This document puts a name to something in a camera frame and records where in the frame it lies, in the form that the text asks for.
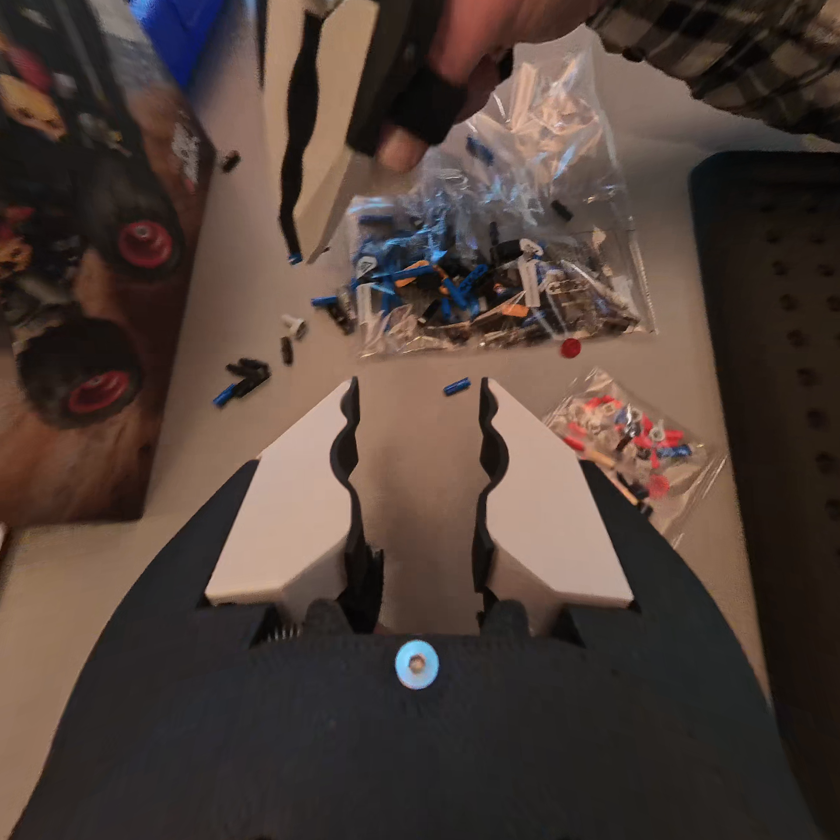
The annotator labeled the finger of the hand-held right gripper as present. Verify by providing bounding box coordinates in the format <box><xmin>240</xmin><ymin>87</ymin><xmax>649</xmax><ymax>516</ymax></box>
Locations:
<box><xmin>261</xmin><ymin>0</ymin><xmax>322</xmax><ymax>256</ymax></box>
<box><xmin>298</xmin><ymin>0</ymin><xmax>383</xmax><ymax>265</ymax></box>

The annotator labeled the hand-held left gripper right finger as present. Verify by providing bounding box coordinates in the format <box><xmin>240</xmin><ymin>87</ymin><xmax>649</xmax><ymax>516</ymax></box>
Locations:
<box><xmin>471</xmin><ymin>377</ymin><xmax>636</xmax><ymax>634</ymax></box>

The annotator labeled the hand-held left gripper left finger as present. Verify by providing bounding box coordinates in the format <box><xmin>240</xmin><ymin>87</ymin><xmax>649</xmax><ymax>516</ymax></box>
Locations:
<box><xmin>205</xmin><ymin>375</ymin><xmax>386</xmax><ymax>634</ymax></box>

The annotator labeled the clear bag of small pins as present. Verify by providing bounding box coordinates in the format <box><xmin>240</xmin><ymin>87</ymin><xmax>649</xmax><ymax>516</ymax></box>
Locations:
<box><xmin>543</xmin><ymin>367</ymin><xmax>728</xmax><ymax>549</ymax></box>

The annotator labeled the clear bag of mixed parts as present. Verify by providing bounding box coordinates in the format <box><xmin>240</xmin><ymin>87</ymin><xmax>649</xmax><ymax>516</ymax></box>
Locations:
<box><xmin>344</xmin><ymin>49</ymin><xmax>659</xmax><ymax>361</ymax></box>

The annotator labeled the grey desk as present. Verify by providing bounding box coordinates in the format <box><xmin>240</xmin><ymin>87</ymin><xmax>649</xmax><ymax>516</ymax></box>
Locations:
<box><xmin>0</xmin><ymin>0</ymin><xmax>772</xmax><ymax>840</ymax></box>

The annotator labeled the person's right hand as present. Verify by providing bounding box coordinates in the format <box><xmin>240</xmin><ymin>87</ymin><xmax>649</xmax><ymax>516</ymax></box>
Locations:
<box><xmin>379</xmin><ymin>0</ymin><xmax>606</xmax><ymax>176</ymax></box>

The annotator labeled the black bent beam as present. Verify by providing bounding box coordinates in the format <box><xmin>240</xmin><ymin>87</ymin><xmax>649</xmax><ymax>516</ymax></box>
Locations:
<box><xmin>226</xmin><ymin>357</ymin><xmax>272</xmax><ymax>398</ymax></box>

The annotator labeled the blue plastic bin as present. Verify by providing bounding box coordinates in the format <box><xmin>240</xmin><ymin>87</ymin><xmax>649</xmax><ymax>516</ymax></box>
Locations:
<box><xmin>128</xmin><ymin>0</ymin><xmax>227</xmax><ymax>89</ymax></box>

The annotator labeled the dark perforated mat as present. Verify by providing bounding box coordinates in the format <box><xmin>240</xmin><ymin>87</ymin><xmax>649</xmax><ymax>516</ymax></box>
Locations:
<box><xmin>689</xmin><ymin>151</ymin><xmax>840</xmax><ymax>840</ymax></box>

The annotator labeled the toy truck set box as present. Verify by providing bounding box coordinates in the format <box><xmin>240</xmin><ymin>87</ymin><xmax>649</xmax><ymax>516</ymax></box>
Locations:
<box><xmin>0</xmin><ymin>0</ymin><xmax>217</xmax><ymax>529</ymax></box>

